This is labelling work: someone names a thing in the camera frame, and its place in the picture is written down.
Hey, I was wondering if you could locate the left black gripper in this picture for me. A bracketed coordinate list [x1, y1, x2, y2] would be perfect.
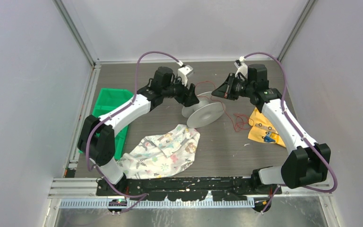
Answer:
[162, 75, 199, 107]

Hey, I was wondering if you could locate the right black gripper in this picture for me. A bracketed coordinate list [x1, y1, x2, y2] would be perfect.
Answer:
[212, 73, 254, 101]

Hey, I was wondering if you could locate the red wire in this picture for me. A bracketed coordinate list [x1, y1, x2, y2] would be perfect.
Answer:
[195, 80, 253, 132]

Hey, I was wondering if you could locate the grey plastic spool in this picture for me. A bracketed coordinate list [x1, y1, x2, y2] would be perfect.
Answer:
[181, 91, 224, 129]

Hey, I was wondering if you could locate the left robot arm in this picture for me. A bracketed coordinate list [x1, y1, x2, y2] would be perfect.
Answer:
[77, 65, 199, 196]

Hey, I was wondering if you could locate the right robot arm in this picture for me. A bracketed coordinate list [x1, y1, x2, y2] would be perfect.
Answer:
[211, 64, 331, 194]

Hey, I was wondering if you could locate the yellow patterned cloth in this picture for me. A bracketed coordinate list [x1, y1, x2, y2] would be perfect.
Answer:
[248, 107, 285, 148]

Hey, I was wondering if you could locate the green three-compartment bin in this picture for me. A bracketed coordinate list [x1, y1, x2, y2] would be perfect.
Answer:
[78, 88, 135, 160]

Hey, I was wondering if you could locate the white patterned cloth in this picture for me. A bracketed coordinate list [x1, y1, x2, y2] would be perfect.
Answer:
[117, 124, 200, 180]

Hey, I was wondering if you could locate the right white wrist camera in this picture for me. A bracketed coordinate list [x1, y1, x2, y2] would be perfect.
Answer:
[234, 56, 248, 78]

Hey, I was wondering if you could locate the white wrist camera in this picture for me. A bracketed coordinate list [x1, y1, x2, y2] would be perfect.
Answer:
[234, 56, 248, 78]
[177, 61, 194, 87]

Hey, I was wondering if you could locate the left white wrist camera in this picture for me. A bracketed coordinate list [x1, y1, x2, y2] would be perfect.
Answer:
[177, 61, 194, 87]

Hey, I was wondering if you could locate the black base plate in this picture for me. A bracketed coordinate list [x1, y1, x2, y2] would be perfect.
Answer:
[114, 176, 277, 201]

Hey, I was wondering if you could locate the aluminium frame rail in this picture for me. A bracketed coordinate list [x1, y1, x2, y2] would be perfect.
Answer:
[48, 176, 325, 201]

